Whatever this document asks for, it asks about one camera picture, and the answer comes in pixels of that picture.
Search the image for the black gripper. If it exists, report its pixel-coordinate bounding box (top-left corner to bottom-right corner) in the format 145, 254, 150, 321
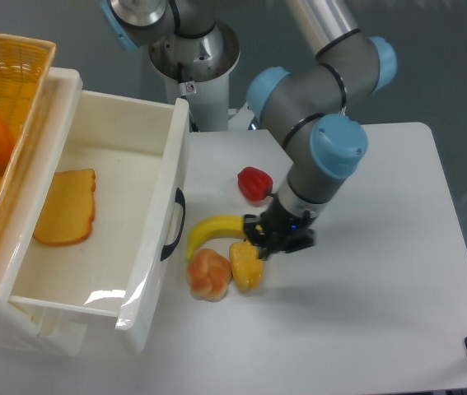
243, 197, 315, 260

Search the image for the white top drawer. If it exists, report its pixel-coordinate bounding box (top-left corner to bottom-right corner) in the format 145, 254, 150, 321
12, 91, 189, 354

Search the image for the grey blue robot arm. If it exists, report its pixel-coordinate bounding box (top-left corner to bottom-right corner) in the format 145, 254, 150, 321
244, 1, 398, 259

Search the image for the white drawer cabinet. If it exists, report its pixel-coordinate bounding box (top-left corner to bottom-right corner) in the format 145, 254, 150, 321
0, 67, 86, 356

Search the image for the yellow toy bell pepper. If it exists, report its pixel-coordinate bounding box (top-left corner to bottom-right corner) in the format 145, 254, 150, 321
229, 241, 264, 292

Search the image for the yellow toy banana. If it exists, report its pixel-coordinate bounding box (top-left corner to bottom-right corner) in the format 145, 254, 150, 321
184, 215, 245, 262

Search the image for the red toy bell pepper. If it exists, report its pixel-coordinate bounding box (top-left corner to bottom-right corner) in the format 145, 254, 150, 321
237, 166, 273, 202

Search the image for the knotted bread roll toy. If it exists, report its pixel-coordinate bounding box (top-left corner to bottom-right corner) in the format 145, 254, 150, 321
185, 249, 232, 302

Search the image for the orange toast slice toy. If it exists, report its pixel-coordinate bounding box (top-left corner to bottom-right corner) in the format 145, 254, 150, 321
33, 169, 96, 247

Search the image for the black upper drawer handle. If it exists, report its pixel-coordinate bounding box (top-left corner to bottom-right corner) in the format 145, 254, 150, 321
161, 188, 186, 262

